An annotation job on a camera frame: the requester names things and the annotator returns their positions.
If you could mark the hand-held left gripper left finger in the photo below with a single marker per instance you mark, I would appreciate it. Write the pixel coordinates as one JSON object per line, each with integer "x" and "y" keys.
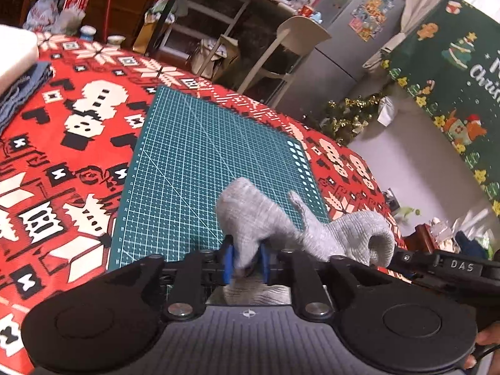
{"x": 229, "y": 261}

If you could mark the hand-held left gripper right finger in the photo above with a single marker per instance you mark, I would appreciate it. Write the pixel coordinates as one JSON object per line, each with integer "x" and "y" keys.
{"x": 264, "y": 265}

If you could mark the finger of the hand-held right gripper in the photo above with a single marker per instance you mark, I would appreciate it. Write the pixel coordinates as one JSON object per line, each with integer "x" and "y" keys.
{"x": 412, "y": 263}

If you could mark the grey knit shirt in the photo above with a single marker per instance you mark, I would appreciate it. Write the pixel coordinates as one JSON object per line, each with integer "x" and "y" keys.
{"x": 254, "y": 211}

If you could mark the person's right hand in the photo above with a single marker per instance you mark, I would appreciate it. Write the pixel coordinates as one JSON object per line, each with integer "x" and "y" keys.
{"x": 490, "y": 336}

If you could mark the dark wooden cabinet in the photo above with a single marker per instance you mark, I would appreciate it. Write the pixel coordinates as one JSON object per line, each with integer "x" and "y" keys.
{"x": 420, "y": 238}

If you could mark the green potted plant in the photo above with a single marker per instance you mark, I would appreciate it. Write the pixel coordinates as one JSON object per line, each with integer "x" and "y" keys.
{"x": 406, "y": 211}

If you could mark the green cutting mat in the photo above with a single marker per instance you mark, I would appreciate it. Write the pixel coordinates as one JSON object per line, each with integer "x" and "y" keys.
{"x": 187, "y": 164}

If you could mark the white paper bag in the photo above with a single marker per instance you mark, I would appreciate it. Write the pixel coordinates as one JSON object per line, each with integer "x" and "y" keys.
{"x": 387, "y": 110}

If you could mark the small decorated christmas tree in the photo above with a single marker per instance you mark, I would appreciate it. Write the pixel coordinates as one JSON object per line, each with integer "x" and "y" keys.
{"x": 351, "y": 117}

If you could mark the red patterned blanket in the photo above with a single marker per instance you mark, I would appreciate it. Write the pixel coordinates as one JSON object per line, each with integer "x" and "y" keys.
{"x": 58, "y": 203}

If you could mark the beige tote bag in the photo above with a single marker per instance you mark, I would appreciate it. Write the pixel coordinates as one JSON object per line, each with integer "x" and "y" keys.
{"x": 213, "y": 58}

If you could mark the black bag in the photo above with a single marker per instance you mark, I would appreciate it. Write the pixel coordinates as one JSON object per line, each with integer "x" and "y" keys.
{"x": 256, "y": 39}

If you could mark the beige plastic chair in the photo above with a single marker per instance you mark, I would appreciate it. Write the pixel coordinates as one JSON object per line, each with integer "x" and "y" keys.
{"x": 300, "y": 33}

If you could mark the grey refrigerator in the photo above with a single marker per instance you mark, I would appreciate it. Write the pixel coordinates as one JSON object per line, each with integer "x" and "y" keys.
{"x": 343, "y": 35}

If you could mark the white blue bowl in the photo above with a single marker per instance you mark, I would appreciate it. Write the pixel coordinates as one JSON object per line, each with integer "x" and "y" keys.
{"x": 88, "y": 32}
{"x": 116, "y": 40}

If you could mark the colourful fridge magnets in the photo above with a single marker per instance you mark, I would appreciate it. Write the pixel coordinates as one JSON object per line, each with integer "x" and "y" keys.
{"x": 371, "y": 15}

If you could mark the red paper cup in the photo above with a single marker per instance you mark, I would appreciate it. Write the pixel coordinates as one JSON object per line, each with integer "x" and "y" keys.
{"x": 305, "y": 9}

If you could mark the blue folded jeans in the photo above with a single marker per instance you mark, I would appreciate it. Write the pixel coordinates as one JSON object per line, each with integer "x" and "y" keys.
{"x": 23, "y": 86}

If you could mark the brown wooden dresser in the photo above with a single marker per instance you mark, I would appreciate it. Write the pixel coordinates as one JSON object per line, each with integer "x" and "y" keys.
{"x": 121, "y": 4}

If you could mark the white cloth sack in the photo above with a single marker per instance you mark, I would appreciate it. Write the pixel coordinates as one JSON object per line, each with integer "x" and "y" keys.
{"x": 72, "y": 19}

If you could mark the white folded cloth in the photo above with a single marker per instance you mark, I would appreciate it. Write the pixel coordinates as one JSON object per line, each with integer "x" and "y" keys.
{"x": 13, "y": 54}

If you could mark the red printed plastic bag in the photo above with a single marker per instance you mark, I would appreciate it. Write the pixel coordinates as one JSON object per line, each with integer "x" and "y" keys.
{"x": 41, "y": 13}

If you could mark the green printed wall banner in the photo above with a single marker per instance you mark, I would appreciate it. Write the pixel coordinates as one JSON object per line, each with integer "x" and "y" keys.
{"x": 449, "y": 86}

